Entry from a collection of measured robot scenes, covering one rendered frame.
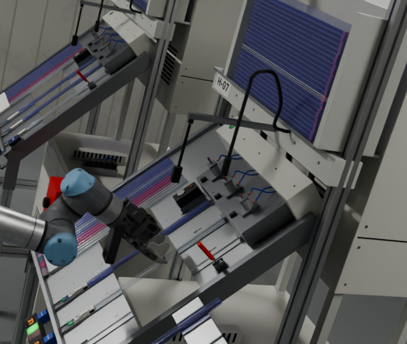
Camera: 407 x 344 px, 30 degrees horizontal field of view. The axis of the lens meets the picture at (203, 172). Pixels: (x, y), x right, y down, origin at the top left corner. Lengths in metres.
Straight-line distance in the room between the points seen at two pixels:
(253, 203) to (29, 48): 3.70
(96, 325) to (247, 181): 0.54
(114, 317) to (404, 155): 0.84
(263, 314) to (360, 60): 1.16
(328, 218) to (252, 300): 0.91
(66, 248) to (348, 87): 0.74
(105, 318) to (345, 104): 0.81
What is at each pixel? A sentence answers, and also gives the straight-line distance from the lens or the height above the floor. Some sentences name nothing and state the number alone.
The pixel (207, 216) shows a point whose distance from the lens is 2.07.
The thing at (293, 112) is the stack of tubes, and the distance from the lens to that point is 1.91.
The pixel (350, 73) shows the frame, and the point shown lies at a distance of 1.75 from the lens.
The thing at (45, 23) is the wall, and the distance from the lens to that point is 5.39.
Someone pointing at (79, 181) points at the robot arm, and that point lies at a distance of 1.82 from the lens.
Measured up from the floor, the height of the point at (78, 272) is 0.79.
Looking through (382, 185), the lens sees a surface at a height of 1.32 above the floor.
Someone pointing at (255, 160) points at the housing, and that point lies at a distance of 2.03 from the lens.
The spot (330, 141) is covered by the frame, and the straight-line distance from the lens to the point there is 1.78.
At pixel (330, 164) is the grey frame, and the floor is 1.36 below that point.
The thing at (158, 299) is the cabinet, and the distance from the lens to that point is 2.52.
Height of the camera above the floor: 1.83
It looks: 19 degrees down
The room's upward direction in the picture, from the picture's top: 16 degrees clockwise
